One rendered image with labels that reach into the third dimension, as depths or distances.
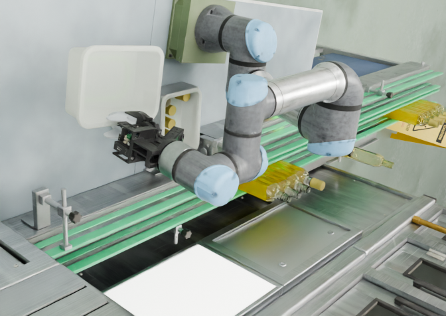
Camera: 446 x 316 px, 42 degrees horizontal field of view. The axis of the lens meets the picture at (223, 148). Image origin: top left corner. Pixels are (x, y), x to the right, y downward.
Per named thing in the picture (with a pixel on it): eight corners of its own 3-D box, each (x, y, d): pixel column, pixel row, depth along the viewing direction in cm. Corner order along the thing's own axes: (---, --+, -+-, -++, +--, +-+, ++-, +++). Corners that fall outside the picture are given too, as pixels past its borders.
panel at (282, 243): (89, 305, 159) (177, 370, 138) (89, 296, 157) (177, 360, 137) (283, 203, 223) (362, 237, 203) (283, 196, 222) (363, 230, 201)
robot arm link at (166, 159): (202, 145, 115) (194, 182, 118) (186, 136, 118) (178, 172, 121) (175, 151, 109) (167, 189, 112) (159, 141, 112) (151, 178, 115)
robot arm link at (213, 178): (239, 202, 112) (209, 214, 106) (198, 177, 119) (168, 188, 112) (247, 166, 109) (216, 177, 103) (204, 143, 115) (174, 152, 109)
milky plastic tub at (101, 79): (58, 38, 120) (84, 46, 115) (140, 39, 137) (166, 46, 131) (54, 119, 125) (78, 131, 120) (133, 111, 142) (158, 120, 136)
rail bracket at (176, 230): (153, 236, 187) (183, 252, 179) (154, 217, 184) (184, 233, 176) (162, 232, 190) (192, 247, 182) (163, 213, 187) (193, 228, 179)
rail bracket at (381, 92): (362, 91, 270) (389, 99, 262) (365, 76, 268) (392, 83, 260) (367, 90, 273) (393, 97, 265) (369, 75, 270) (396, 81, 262)
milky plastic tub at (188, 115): (143, 156, 190) (161, 164, 185) (144, 89, 181) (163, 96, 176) (180, 143, 202) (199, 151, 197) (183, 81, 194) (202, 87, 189)
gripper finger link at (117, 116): (94, 104, 124) (121, 121, 119) (115, 102, 129) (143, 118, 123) (91, 118, 125) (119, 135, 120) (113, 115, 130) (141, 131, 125)
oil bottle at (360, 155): (336, 153, 267) (388, 172, 251) (339, 142, 266) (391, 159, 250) (341, 154, 271) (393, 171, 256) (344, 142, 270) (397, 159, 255)
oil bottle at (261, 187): (223, 183, 207) (271, 204, 194) (224, 168, 205) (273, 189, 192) (233, 178, 211) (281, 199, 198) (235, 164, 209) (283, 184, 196)
